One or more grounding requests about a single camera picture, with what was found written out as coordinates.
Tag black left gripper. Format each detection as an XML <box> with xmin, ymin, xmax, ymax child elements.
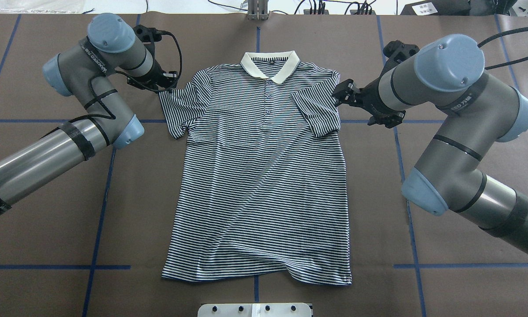
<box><xmin>145</xmin><ymin>62</ymin><xmax>178</xmax><ymax>90</ymax></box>

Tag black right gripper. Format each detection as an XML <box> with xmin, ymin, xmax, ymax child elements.
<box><xmin>332</xmin><ymin>79</ymin><xmax>406</xmax><ymax>129</ymax></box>

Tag navy white striped polo shirt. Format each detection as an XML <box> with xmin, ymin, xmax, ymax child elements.
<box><xmin>159</xmin><ymin>52</ymin><xmax>352</xmax><ymax>286</ymax></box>

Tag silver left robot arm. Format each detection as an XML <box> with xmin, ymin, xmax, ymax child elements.
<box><xmin>0</xmin><ymin>13</ymin><xmax>180</xmax><ymax>215</ymax></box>

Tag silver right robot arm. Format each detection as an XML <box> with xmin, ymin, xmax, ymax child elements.
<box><xmin>332</xmin><ymin>34</ymin><xmax>528</xmax><ymax>254</ymax></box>

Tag black box with label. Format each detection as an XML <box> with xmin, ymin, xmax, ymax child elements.
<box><xmin>399</xmin><ymin>0</ymin><xmax>471</xmax><ymax>16</ymax></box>

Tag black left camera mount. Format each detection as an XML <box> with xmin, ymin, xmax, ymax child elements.
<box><xmin>132</xmin><ymin>25</ymin><xmax>162</xmax><ymax>43</ymax></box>

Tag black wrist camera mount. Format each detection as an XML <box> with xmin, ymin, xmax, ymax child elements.
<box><xmin>382</xmin><ymin>41</ymin><xmax>420</xmax><ymax>69</ymax></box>

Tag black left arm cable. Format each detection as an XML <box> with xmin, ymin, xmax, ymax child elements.
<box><xmin>42</xmin><ymin>29</ymin><xmax>183</xmax><ymax>137</ymax></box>

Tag aluminium frame post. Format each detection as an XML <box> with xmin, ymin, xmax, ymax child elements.
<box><xmin>243</xmin><ymin>0</ymin><xmax>270</xmax><ymax>21</ymax></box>

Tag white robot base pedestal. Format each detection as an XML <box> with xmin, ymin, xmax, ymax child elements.
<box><xmin>197</xmin><ymin>302</ymin><xmax>314</xmax><ymax>317</ymax></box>

